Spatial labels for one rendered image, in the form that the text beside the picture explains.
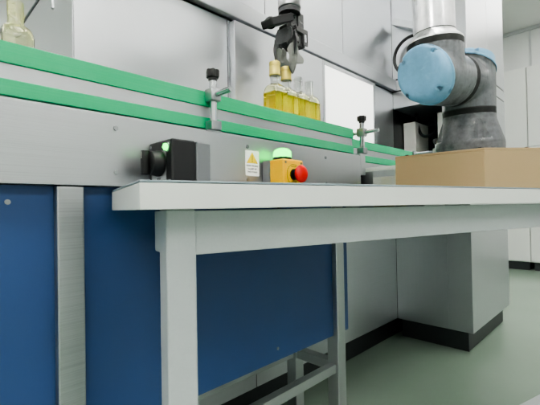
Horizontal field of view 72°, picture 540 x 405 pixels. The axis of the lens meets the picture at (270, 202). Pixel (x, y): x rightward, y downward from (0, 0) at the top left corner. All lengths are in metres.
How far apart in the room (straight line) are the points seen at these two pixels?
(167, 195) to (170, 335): 0.18
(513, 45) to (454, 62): 4.65
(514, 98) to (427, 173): 3.94
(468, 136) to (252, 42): 0.76
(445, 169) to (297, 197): 0.49
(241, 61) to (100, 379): 0.97
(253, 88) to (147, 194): 0.90
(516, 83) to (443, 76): 4.07
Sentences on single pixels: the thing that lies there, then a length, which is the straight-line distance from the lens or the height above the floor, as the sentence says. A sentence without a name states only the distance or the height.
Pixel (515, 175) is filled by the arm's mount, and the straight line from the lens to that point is 1.00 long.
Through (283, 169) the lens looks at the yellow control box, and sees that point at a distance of 0.83.
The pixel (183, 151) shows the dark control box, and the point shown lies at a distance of 0.65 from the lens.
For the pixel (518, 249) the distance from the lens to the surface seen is 4.77.
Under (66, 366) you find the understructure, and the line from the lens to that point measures 0.70.
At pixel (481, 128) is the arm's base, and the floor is 0.89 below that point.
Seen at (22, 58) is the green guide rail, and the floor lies 0.94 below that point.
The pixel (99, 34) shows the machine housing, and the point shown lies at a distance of 1.09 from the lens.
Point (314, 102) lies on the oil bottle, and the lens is 1.29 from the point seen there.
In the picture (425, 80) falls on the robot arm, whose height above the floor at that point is 0.97.
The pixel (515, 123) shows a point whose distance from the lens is 4.82.
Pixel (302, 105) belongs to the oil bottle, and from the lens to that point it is 1.24.
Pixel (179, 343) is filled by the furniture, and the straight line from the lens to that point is 0.53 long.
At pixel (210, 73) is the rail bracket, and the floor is 1.00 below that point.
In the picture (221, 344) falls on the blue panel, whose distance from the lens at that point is 0.87.
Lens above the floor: 0.72
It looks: 1 degrees up
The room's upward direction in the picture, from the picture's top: 1 degrees counter-clockwise
